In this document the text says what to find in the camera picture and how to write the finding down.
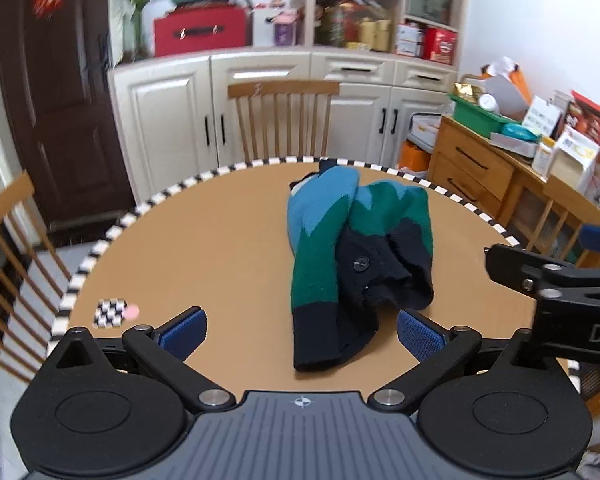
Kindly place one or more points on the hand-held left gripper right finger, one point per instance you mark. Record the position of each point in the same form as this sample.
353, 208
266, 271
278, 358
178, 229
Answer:
419, 335

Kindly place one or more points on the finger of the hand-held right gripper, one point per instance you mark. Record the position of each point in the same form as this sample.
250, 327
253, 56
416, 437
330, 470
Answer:
522, 267
599, 238

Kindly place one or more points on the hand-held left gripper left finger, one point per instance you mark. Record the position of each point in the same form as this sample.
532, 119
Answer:
182, 332

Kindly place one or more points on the blue green navy knit sweater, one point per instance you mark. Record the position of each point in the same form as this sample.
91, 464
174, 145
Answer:
320, 240

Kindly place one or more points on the wooden spindle-back chair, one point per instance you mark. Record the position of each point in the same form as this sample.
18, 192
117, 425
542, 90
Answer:
574, 195
10, 200
280, 88

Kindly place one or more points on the small pink round piece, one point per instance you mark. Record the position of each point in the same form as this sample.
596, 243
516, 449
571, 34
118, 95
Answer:
131, 312

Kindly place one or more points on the small checkered card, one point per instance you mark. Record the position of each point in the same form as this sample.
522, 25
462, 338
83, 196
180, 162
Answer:
109, 314

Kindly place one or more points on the white and yellow carton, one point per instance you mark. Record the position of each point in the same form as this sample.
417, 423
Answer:
572, 157

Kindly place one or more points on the wooden sideboard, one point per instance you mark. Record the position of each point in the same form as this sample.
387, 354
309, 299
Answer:
472, 160

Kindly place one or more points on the red snack box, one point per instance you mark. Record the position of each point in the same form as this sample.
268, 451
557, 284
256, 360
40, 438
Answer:
592, 117

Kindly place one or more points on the teal packet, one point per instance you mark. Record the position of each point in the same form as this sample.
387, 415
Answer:
519, 133

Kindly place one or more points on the white desk calendar card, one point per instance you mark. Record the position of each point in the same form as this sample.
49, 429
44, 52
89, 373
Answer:
542, 115

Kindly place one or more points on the orange floor bag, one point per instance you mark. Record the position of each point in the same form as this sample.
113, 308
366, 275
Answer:
413, 156

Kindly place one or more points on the green plastic bin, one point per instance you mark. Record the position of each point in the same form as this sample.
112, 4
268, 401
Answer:
474, 119

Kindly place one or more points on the white cardboard box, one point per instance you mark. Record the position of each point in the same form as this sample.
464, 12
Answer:
424, 130

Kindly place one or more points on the white round lid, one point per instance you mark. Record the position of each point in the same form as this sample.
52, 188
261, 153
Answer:
488, 102

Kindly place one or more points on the orange paper bag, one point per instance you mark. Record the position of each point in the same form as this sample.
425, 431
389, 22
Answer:
509, 87

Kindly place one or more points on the gold foil bag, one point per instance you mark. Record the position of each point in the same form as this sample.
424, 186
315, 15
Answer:
468, 92

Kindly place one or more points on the white cabinet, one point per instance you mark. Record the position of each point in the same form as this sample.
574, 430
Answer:
165, 110

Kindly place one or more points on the red gift box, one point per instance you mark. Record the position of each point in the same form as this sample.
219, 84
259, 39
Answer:
439, 46

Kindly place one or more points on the dark brown door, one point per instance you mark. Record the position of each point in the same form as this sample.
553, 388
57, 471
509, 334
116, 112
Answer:
65, 110

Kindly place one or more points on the white and red box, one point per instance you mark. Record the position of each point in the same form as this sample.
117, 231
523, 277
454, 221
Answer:
408, 40

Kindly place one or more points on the green tin box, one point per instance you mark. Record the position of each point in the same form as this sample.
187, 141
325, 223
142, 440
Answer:
429, 1

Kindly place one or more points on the red storage box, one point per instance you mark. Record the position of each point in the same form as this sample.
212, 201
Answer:
200, 30

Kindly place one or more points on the pink and white box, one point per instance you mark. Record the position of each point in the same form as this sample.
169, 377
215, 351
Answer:
277, 27

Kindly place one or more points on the green potted plant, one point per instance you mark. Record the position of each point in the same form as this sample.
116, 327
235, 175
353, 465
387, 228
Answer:
135, 10

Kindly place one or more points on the beige shelf unit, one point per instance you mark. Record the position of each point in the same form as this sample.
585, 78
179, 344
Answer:
307, 5

